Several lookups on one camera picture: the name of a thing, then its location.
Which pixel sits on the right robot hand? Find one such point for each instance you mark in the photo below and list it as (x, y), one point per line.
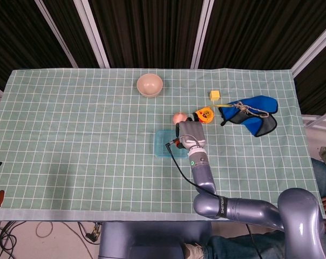
(192, 133)

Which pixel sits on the blue container lid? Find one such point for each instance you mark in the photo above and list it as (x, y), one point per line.
(163, 145)

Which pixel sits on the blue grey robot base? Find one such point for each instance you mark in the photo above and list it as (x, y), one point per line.
(141, 240)

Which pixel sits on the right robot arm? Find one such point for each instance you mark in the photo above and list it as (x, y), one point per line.
(260, 210)

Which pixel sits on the clear plastic container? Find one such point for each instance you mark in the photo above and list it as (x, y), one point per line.
(157, 156)

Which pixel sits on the pink peach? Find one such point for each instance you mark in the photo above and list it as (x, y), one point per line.
(179, 117)

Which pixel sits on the yellow tape measure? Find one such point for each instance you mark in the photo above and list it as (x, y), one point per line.
(205, 114)

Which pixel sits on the yellow cube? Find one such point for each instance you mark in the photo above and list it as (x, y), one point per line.
(214, 95)

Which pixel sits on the beige bowl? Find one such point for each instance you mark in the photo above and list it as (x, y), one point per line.
(149, 85)

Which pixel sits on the blue grey oven mitt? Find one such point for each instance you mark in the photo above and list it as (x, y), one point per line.
(260, 105)

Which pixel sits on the green checked tablecloth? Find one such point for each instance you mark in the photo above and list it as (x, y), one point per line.
(84, 148)

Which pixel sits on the black pleated curtain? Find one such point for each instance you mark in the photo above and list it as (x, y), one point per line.
(152, 29)

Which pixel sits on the white sneaker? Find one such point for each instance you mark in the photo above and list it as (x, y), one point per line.
(192, 251)

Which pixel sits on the white frame post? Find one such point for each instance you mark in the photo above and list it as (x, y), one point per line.
(203, 29)
(314, 46)
(91, 32)

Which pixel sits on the white frame rail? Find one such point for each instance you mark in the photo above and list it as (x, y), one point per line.
(318, 120)

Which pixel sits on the thin grey frame post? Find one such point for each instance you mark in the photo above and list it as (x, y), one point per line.
(56, 33)

